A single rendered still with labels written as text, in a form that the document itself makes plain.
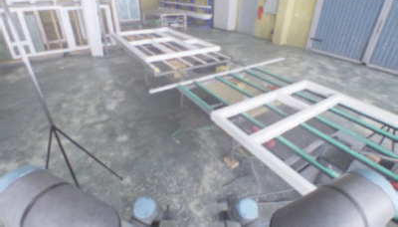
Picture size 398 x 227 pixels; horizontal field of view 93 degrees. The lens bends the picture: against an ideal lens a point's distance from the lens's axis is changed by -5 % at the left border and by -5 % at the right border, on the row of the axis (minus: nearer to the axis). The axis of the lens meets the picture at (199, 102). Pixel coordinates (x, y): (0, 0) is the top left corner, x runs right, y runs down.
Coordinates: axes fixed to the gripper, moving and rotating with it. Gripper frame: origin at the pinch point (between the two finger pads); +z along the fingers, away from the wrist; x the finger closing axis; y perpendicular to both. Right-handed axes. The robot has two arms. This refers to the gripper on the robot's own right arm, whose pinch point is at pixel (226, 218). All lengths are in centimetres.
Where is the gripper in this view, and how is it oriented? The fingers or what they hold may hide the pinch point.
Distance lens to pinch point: 131.6
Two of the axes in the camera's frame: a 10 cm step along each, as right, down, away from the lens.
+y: 1.0, 8.0, -5.9
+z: -1.8, 6.0, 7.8
